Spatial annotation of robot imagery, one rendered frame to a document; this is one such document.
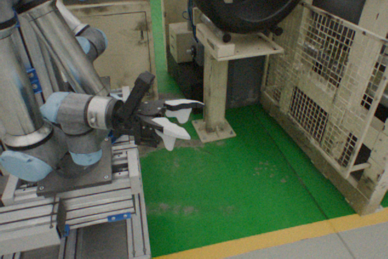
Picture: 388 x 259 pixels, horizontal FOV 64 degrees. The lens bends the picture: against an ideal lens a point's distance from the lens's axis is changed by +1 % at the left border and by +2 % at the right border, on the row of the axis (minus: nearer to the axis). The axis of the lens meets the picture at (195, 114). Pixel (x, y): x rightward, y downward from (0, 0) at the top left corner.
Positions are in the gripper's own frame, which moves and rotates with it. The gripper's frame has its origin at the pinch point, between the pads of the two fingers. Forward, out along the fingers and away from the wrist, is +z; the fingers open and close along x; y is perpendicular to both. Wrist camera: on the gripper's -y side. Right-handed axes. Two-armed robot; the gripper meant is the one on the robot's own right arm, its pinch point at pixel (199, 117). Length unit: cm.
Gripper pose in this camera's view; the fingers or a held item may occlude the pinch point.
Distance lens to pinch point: 65.3
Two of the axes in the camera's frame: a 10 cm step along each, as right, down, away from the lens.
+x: -2.1, 4.5, -8.7
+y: -0.3, 8.9, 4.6
